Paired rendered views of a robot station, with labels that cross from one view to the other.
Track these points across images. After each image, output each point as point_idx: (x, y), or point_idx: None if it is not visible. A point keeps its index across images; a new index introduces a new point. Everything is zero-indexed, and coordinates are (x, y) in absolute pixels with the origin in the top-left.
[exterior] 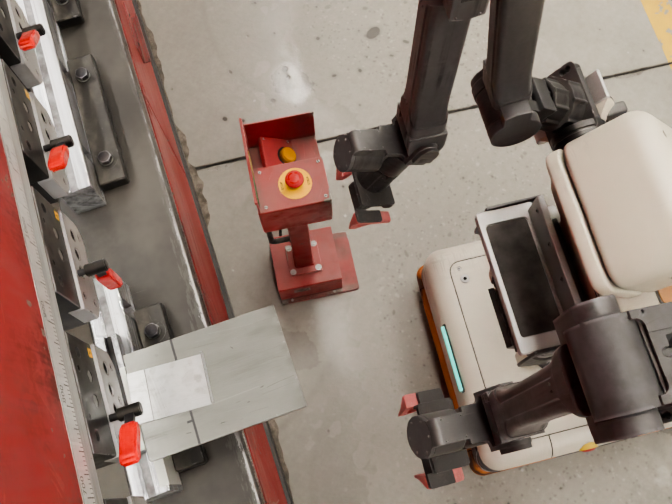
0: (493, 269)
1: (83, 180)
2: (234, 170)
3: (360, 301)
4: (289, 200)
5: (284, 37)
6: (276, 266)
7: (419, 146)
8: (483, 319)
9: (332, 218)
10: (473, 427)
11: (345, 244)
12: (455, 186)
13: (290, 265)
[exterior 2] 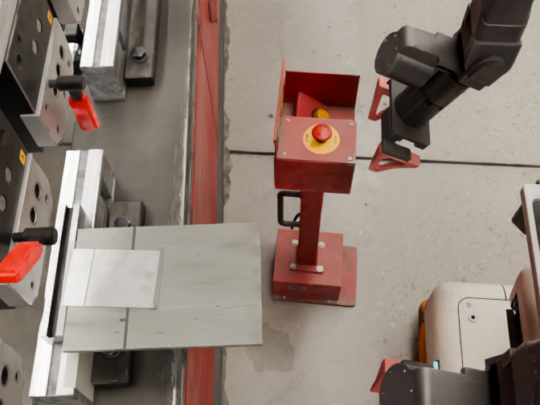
0: (532, 248)
1: (108, 59)
2: (265, 162)
3: (353, 319)
4: (310, 153)
5: (347, 61)
6: (278, 256)
7: (482, 56)
8: (484, 366)
9: (349, 193)
10: (476, 400)
11: (353, 259)
12: (480, 235)
13: (292, 259)
